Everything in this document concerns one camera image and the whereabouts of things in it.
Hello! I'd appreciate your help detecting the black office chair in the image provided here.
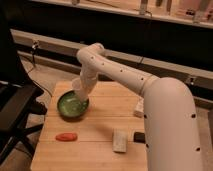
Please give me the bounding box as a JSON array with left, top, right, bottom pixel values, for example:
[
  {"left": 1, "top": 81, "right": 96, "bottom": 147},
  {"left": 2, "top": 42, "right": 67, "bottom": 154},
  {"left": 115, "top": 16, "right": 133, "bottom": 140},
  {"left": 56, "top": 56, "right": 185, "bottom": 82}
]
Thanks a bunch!
[{"left": 0, "top": 6, "right": 47, "bottom": 165}]

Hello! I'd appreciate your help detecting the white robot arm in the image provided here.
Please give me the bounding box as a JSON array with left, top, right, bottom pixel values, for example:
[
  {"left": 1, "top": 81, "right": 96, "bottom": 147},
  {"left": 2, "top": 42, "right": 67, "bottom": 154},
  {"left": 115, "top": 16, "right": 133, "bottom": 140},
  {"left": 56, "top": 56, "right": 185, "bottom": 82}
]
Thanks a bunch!
[{"left": 72, "top": 43, "right": 204, "bottom": 171}]

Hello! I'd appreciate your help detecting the black cable on floor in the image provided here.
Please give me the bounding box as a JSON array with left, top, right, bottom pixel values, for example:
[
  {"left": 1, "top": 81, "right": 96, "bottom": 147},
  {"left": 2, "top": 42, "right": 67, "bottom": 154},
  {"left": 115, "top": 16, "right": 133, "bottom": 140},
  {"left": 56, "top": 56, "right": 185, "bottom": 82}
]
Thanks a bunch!
[{"left": 20, "top": 43, "right": 54, "bottom": 98}]

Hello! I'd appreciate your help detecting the black small block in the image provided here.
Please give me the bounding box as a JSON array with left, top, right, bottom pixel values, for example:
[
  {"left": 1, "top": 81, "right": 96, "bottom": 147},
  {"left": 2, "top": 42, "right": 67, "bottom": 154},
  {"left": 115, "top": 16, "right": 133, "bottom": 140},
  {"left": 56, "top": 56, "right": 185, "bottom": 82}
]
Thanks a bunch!
[{"left": 133, "top": 132, "right": 145, "bottom": 143}]

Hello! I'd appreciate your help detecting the orange carrot toy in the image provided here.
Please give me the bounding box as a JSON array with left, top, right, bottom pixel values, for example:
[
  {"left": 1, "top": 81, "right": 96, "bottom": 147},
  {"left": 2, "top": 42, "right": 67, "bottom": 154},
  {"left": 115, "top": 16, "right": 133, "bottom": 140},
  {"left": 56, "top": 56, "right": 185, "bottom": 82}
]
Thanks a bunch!
[{"left": 55, "top": 133, "right": 78, "bottom": 142}]

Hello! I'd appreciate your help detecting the white rectangular sponge block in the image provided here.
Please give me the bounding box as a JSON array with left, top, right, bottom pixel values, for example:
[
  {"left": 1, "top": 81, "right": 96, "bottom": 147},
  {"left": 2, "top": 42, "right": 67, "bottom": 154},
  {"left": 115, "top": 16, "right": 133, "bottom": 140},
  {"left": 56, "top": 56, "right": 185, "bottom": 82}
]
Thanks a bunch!
[{"left": 112, "top": 130, "right": 127, "bottom": 153}]

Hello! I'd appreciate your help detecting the green ceramic bowl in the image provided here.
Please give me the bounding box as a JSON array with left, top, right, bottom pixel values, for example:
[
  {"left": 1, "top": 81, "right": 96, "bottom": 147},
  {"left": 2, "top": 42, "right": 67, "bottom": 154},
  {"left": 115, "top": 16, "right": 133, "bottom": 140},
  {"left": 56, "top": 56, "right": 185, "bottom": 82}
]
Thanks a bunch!
[{"left": 57, "top": 91, "right": 89, "bottom": 119}]

